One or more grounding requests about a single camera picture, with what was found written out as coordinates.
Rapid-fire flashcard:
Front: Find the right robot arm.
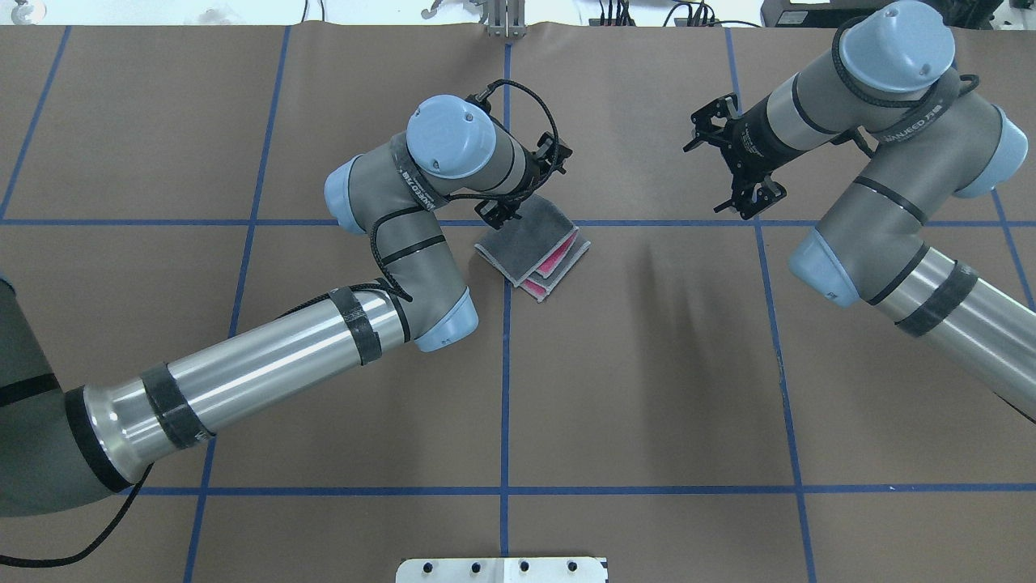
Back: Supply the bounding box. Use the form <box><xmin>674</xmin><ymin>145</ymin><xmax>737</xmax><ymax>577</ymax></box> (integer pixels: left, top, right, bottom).
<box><xmin>686</xmin><ymin>1</ymin><xmax>1035</xmax><ymax>419</ymax></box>

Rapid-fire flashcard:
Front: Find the aluminium frame post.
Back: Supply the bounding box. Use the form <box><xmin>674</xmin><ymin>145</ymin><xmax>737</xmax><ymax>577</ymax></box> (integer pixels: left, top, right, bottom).
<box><xmin>476</xmin><ymin>0</ymin><xmax>528</xmax><ymax>40</ymax></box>

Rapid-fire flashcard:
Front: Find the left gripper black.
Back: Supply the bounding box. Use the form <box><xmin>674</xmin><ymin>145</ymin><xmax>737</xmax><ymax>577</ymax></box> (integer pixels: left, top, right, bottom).
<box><xmin>474</xmin><ymin>134</ymin><xmax>573</xmax><ymax>230</ymax></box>

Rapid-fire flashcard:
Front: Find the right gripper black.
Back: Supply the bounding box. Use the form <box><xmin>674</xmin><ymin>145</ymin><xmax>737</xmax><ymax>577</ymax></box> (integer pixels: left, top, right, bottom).
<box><xmin>683</xmin><ymin>92</ymin><xmax>788</xmax><ymax>220</ymax></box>

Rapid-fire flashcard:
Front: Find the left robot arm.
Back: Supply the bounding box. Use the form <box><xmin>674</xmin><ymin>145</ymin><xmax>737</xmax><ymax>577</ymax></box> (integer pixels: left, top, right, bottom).
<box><xmin>1</xmin><ymin>95</ymin><xmax>572</xmax><ymax>517</ymax></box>

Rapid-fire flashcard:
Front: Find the pink and grey towel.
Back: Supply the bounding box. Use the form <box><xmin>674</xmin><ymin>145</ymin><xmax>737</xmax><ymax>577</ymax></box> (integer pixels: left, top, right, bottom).
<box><xmin>474</xmin><ymin>194</ymin><xmax>591</xmax><ymax>303</ymax></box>

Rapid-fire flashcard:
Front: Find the white pedestal column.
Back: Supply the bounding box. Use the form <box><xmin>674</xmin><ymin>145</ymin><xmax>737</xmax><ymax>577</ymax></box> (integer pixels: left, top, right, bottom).
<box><xmin>395</xmin><ymin>556</ymin><xmax>609</xmax><ymax>582</ymax></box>

